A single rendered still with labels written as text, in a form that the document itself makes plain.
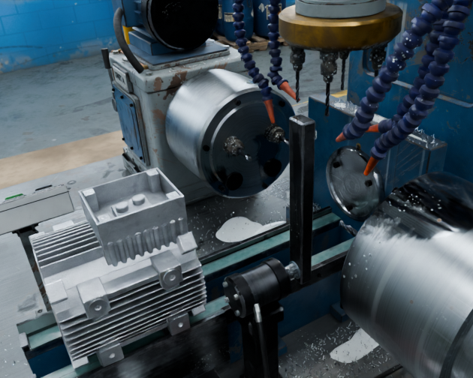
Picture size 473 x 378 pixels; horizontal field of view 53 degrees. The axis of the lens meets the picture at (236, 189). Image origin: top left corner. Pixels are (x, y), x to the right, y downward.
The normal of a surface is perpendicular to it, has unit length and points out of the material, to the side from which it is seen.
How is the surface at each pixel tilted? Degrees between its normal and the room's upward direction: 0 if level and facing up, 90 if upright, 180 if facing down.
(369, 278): 69
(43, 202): 64
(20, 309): 0
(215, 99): 28
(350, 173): 90
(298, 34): 90
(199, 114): 47
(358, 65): 90
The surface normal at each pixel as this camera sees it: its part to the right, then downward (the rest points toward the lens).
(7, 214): 0.42, 0.00
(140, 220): 0.49, 0.42
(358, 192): -0.86, 0.30
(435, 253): -0.59, -0.47
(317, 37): -0.47, 0.47
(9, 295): -0.06, -0.86
